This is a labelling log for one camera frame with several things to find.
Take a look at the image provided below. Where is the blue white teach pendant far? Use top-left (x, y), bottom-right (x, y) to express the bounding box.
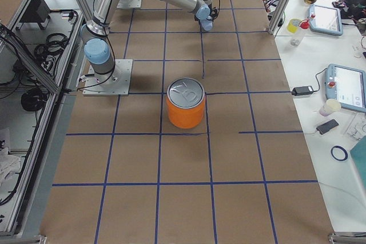
top-left (308, 4), bottom-right (343, 36)

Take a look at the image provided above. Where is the blue tape roll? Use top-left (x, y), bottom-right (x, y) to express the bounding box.
top-left (331, 145), bottom-right (348, 162)

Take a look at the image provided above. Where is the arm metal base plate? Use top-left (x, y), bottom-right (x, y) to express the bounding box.
top-left (82, 59), bottom-right (133, 96)
top-left (117, 0), bottom-right (142, 9)

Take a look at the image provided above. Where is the blue white teach pendant near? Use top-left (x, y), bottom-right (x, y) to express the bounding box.
top-left (325, 63), bottom-right (365, 113)

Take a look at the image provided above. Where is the clear plastic cup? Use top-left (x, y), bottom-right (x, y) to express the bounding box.
top-left (290, 33), bottom-right (304, 46)

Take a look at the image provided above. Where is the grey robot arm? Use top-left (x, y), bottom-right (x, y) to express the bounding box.
top-left (81, 0), bottom-right (217, 77)

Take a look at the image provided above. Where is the orange can with grey lid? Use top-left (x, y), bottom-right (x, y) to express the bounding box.
top-left (166, 78), bottom-right (205, 129)

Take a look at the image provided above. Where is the teal box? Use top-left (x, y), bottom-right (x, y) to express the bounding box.
top-left (351, 137), bottom-right (366, 186)

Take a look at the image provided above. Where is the yellow tape roll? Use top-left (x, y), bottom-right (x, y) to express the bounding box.
top-left (287, 18), bottom-right (301, 34)

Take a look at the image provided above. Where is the black smartphone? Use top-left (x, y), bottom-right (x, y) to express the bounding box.
top-left (316, 119), bottom-right (339, 135)

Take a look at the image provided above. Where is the black power adapter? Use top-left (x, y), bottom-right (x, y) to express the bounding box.
top-left (291, 86), bottom-right (315, 96)

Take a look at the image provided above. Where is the aluminium frame post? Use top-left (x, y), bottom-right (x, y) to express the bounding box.
top-left (267, 0), bottom-right (304, 35)

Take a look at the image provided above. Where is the blue white teach pendant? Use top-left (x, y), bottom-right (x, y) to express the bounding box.
top-left (325, 63), bottom-right (365, 113)
top-left (308, 4), bottom-right (343, 36)

